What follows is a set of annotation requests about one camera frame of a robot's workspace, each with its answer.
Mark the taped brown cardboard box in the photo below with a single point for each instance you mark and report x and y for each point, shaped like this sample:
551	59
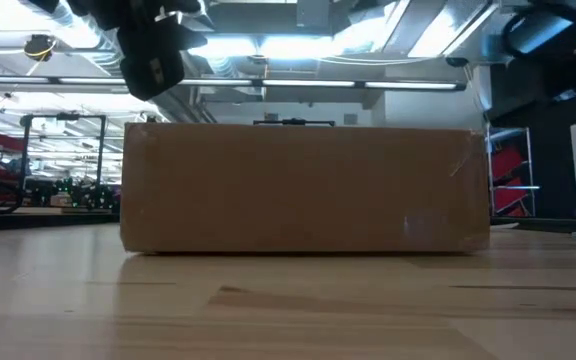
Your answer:
303	190

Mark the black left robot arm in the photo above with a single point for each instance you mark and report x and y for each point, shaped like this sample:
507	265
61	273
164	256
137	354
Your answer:
48	5

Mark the long LED light bar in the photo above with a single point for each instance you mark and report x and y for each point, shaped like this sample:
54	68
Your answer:
318	83

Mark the metal rack with red bins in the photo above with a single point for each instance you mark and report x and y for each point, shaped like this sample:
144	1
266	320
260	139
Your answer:
508	165

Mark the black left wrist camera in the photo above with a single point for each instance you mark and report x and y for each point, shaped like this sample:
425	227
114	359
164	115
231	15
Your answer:
150	65

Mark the silver ventilation duct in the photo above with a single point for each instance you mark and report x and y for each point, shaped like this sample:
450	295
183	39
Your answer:
100	57

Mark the distant black station frame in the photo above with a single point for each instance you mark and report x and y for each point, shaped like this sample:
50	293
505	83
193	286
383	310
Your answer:
293	121
63	117

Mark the ceiling security camera dome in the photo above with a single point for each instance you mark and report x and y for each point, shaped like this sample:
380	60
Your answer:
457	62

